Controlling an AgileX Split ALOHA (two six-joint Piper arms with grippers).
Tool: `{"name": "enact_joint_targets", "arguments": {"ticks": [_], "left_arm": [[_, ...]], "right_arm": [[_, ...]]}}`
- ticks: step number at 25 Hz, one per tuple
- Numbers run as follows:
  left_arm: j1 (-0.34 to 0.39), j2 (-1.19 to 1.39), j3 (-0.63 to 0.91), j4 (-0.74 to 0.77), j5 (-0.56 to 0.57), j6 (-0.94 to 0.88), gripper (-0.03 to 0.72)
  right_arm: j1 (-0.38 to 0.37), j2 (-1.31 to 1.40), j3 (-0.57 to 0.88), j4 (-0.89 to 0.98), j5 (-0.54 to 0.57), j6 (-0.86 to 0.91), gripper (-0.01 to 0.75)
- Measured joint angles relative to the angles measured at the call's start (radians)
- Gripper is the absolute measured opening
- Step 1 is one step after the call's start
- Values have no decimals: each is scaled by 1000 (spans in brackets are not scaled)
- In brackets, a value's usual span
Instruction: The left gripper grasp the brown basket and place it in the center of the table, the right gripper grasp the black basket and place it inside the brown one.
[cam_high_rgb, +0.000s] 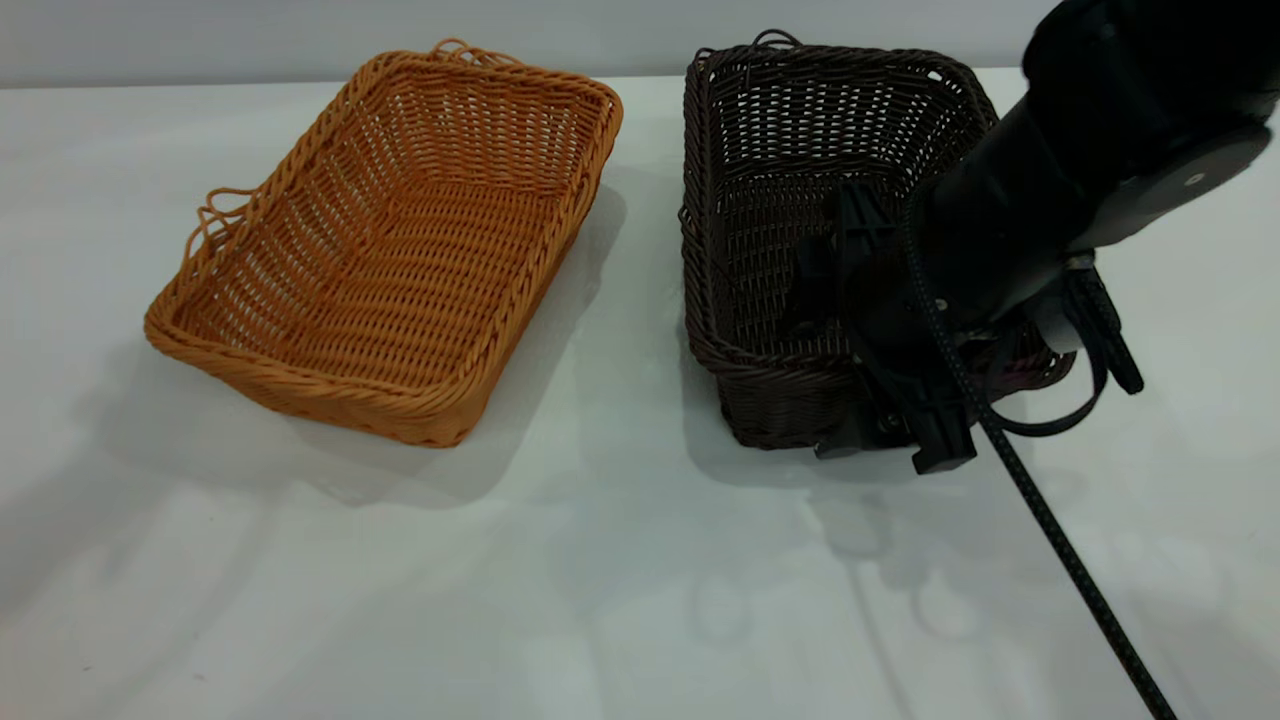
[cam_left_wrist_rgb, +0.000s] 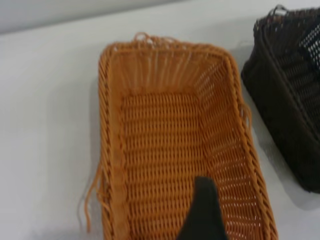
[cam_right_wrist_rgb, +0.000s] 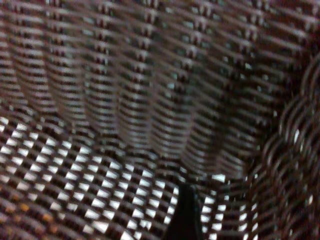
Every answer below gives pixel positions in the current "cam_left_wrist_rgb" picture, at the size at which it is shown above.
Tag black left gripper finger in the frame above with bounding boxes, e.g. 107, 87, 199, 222
176, 176, 230, 240

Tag orange brown wicker basket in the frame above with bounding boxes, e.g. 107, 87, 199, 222
77, 31, 278, 240

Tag dark brown wicker basket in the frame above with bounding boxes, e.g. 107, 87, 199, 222
240, 5, 320, 194

